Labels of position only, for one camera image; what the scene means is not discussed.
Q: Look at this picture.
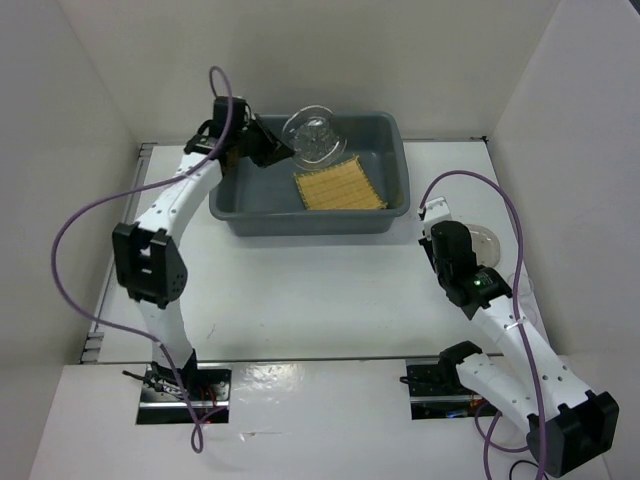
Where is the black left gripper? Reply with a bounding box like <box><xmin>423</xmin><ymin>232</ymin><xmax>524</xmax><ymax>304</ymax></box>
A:
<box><xmin>232</xmin><ymin>114</ymin><xmax>293</xmax><ymax>168</ymax></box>

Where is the clear glass plate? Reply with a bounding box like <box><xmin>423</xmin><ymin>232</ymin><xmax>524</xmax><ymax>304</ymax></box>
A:
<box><xmin>467</xmin><ymin>224</ymin><xmax>501</xmax><ymax>268</ymax></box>
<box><xmin>281</xmin><ymin>105</ymin><xmax>347</xmax><ymax>171</ymax></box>

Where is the yellow bamboo placemat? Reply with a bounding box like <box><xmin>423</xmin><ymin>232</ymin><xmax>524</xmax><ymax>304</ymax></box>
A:
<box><xmin>293</xmin><ymin>155</ymin><xmax>387</xmax><ymax>211</ymax></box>

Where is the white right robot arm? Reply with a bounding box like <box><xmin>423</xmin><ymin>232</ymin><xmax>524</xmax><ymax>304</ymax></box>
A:
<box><xmin>420</xmin><ymin>220</ymin><xmax>620</xmax><ymax>478</ymax></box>

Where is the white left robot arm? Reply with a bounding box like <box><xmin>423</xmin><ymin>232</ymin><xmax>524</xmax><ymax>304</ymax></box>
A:
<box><xmin>112</xmin><ymin>96</ymin><xmax>294</xmax><ymax>400</ymax></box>

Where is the clear glass cup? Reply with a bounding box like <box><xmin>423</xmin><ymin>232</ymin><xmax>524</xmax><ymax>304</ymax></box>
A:
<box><xmin>507</xmin><ymin>273</ymin><xmax>539</xmax><ymax>327</ymax></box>

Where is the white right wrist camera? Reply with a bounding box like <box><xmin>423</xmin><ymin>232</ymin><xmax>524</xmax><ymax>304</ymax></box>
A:
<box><xmin>418</xmin><ymin>196</ymin><xmax>452</xmax><ymax>240</ymax></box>

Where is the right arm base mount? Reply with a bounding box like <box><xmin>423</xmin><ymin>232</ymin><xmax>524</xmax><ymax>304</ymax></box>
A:
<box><xmin>399</xmin><ymin>357</ymin><xmax>486</xmax><ymax>420</ymax></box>

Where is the black cable loop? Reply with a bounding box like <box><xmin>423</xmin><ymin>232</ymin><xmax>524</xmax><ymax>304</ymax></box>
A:
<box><xmin>508</xmin><ymin>459</ymin><xmax>544</xmax><ymax>480</ymax></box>

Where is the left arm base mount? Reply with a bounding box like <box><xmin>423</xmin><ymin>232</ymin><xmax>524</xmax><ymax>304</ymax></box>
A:
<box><xmin>122</xmin><ymin>365</ymin><xmax>231</xmax><ymax>425</ymax></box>

